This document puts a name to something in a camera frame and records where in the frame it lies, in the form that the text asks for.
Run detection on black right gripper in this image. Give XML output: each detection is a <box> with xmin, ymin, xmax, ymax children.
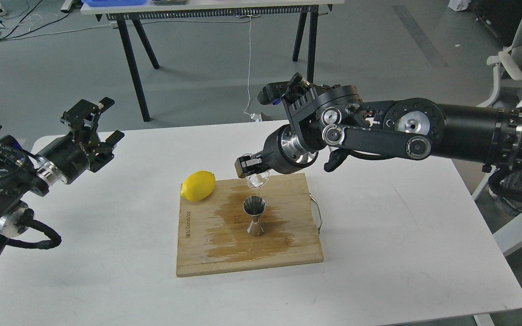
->
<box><xmin>236</xmin><ymin>125</ymin><xmax>319</xmax><ymax>179</ymax></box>

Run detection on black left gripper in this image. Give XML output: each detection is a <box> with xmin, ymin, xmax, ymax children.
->
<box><xmin>37</xmin><ymin>97</ymin><xmax>125</xmax><ymax>184</ymax></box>

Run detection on small clear glass cup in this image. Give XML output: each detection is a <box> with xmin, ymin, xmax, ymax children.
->
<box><xmin>245</xmin><ymin>171</ymin><xmax>270</xmax><ymax>189</ymax></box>

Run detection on steel double jigger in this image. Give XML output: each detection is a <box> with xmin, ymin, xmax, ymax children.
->
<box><xmin>243</xmin><ymin>196</ymin><xmax>266</xmax><ymax>236</ymax></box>

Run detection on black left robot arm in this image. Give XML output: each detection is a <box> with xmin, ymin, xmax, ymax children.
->
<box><xmin>0</xmin><ymin>97</ymin><xmax>124</xmax><ymax>254</ymax></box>

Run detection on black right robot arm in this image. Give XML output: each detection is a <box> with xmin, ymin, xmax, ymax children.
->
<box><xmin>235</xmin><ymin>73</ymin><xmax>522</xmax><ymax>202</ymax></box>

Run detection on yellow lemon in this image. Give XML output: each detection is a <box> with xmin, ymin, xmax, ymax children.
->
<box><xmin>180</xmin><ymin>171</ymin><xmax>216</xmax><ymax>202</ymax></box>

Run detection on bamboo cutting board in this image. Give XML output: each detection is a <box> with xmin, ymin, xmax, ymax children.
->
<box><xmin>176</xmin><ymin>173</ymin><xmax>324</xmax><ymax>277</ymax></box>

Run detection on blue plastic tray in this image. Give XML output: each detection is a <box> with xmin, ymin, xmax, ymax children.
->
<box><xmin>82</xmin><ymin>0</ymin><xmax>146</xmax><ymax>7</ymax></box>

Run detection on background white table black legs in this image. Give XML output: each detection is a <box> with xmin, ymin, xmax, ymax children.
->
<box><xmin>80</xmin><ymin>0</ymin><xmax>344</xmax><ymax>123</ymax></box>

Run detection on grey white office chair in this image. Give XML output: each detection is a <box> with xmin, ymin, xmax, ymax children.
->
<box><xmin>472</xmin><ymin>0</ymin><xmax>522</xmax><ymax>200</ymax></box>

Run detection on white hanging cable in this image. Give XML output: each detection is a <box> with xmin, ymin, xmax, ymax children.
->
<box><xmin>243</xmin><ymin>16</ymin><xmax>266</xmax><ymax>122</ymax></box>

